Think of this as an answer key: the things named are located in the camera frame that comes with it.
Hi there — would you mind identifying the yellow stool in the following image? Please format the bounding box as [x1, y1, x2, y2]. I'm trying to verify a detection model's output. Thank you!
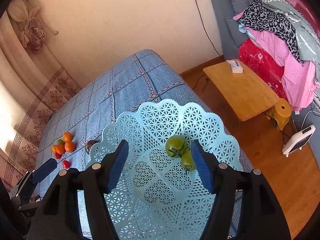
[266, 98, 292, 131]

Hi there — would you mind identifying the grey green quilt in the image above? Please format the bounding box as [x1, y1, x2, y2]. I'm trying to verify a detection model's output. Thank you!
[261, 0, 320, 63]

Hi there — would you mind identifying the orange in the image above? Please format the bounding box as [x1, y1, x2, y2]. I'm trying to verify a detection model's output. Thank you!
[62, 132, 73, 142]
[56, 144, 66, 155]
[51, 145, 57, 154]
[65, 141, 76, 153]

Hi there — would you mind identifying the large green tomato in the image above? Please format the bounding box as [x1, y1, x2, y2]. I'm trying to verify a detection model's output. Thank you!
[165, 135, 187, 158]

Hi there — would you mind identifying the beige patterned curtain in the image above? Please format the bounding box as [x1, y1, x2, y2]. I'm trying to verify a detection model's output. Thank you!
[1, 13, 80, 191]

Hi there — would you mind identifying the red tomato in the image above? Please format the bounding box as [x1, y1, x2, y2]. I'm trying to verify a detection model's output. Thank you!
[62, 160, 71, 169]
[54, 152, 62, 159]

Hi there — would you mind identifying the red blanket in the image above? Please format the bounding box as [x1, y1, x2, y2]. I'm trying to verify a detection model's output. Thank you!
[239, 38, 287, 100]

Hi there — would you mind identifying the wooden low table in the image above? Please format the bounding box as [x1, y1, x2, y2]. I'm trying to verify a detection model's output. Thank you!
[203, 61, 279, 121]

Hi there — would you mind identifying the black power cable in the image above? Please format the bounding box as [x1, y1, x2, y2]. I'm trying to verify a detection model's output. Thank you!
[191, 0, 222, 92]

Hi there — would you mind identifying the white electric heater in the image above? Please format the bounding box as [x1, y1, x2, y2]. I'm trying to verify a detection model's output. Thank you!
[282, 125, 316, 158]

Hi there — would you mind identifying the pink bedding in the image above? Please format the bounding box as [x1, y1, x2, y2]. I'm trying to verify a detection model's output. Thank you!
[233, 12, 319, 111]

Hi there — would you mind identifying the white tissue box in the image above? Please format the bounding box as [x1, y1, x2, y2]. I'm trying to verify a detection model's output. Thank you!
[226, 60, 243, 74]

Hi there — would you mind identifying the dark brown avocado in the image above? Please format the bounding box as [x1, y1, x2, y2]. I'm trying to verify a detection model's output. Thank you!
[85, 140, 98, 154]

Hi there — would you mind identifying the blue patterned bed cover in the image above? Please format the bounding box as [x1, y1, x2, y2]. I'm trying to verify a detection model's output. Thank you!
[36, 50, 252, 239]

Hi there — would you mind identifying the grey cushion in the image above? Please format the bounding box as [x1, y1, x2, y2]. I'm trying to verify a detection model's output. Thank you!
[211, 0, 253, 60]

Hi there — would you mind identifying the curtain tieback tassel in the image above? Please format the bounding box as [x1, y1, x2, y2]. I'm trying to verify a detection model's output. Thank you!
[7, 0, 59, 54]

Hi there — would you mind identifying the leopard print cloth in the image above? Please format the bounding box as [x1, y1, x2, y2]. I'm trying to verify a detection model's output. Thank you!
[238, 0, 304, 63]

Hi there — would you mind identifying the light blue plastic basket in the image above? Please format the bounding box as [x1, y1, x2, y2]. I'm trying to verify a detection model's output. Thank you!
[90, 99, 242, 239]

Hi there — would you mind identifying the small green tomato back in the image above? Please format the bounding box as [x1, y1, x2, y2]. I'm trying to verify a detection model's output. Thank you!
[57, 139, 65, 146]

